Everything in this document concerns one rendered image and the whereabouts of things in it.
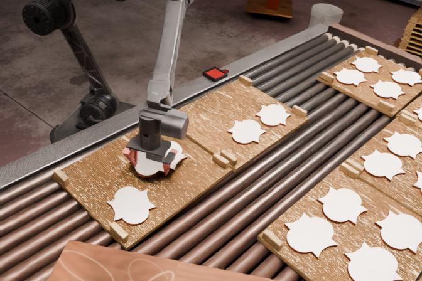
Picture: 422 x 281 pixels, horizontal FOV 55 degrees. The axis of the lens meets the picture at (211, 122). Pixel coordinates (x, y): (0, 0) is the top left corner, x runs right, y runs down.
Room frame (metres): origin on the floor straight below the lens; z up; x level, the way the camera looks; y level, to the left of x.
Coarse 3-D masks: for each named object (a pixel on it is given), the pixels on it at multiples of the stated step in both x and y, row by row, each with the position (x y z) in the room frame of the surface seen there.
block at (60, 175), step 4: (56, 168) 0.82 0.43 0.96; (56, 172) 0.80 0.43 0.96; (60, 172) 0.81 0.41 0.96; (56, 176) 0.80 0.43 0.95; (60, 176) 0.79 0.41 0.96; (64, 176) 0.79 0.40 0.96; (60, 180) 0.79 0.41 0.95; (64, 180) 0.78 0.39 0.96; (68, 180) 0.79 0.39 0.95; (64, 184) 0.78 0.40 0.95
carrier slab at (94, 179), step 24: (120, 144) 0.98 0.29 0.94; (192, 144) 1.01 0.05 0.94; (72, 168) 0.85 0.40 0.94; (96, 168) 0.86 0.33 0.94; (120, 168) 0.87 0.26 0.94; (192, 168) 0.90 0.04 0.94; (216, 168) 0.91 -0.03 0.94; (72, 192) 0.76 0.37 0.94; (96, 192) 0.77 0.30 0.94; (168, 192) 0.80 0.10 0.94; (192, 192) 0.81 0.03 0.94; (96, 216) 0.69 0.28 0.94; (168, 216) 0.71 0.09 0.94
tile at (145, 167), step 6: (138, 156) 0.89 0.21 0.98; (144, 156) 0.89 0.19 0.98; (138, 162) 0.86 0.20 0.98; (144, 162) 0.87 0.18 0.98; (150, 162) 0.87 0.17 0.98; (156, 162) 0.87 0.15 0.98; (138, 168) 0.84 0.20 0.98; (144, 168) 0.84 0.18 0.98; (150, 168) 0.85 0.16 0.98; (156, 168) 0.85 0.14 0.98; (162, 168) 0.85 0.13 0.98; (138, 174) 0.82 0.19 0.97; (144, 174) 0.82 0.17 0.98; (150, 174) 0.82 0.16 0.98
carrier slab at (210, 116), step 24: (216, 96) 1.31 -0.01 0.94; (240, 96) 1.33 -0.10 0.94; (264, 96) 1.34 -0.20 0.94; (192, 120) 1.14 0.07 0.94; (216, 120) 1.16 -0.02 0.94; (240, 120) 1.17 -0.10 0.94; (288, 120) 1.20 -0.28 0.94; (216, 144) 1.03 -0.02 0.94; (240, 144) 1.04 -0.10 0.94; (264, 144) 1.05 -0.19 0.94; (240, 168) 0.94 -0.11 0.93
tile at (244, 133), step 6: (246, 120) 1.16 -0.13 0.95; (252, 120) 1.16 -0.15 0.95; (234, 126) 1.12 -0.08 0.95; (240, 126) 1.12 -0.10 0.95; (246, 126) 1.13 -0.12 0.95; (252, 126) 1.13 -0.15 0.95; (258, 126) 1.13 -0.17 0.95; (228, 132) 1.09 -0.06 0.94; (234, 132) 1.09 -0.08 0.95; (240, 132) 1.09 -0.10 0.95; (246, 132) 1.09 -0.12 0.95; (252, 132) 1.10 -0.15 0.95; (258, 132) 1.10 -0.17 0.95; (264, 132) 1.11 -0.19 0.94; (234, 138) 1.06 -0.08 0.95; (240, 138) 1.06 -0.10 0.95; (246, 138) 1.06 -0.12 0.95; (252, 138) 1.07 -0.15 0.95; (258, 138) 1.07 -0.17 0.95; (246, 144) 1.04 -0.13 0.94
